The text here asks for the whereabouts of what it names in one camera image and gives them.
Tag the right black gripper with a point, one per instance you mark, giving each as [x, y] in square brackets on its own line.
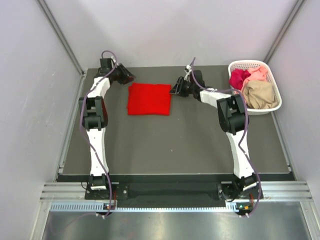
[178, 89]

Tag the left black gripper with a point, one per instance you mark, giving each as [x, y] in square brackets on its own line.
[126, 75]

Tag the red t shirt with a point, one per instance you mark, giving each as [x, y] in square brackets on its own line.
[149, 99]

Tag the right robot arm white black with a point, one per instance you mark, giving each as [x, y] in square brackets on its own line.
[234, 121]

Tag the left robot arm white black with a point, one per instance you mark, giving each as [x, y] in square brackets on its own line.
[94, 121]

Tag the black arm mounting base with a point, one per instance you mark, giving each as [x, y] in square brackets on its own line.
[165, 190]

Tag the magenta t shirt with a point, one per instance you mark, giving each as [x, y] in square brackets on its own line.
[238, 77]

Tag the white plastic laundry basket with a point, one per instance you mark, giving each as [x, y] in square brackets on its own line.
[247, 64]

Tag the beige t shirt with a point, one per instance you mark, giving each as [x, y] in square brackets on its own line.
[259, 95]

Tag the pink t shirt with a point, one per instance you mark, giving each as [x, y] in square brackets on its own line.
[258, 74]

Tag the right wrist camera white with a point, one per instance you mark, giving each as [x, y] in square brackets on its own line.
[188, 73]

